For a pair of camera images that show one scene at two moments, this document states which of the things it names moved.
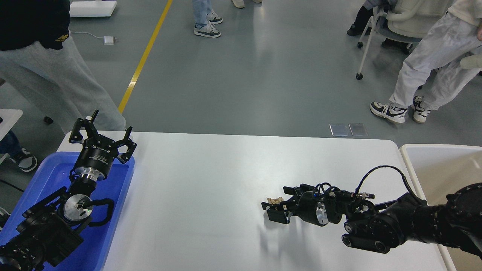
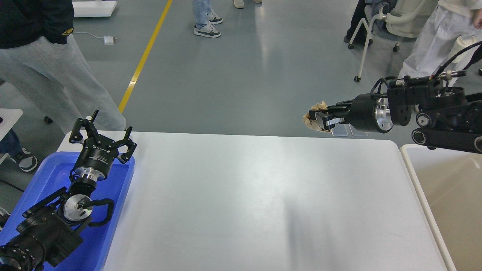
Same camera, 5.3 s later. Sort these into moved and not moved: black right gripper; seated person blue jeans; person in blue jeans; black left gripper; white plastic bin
Moved: black right gripper
Not moved: white plastic bin; black left gripper; seated person blue jeans; person in blue jeans
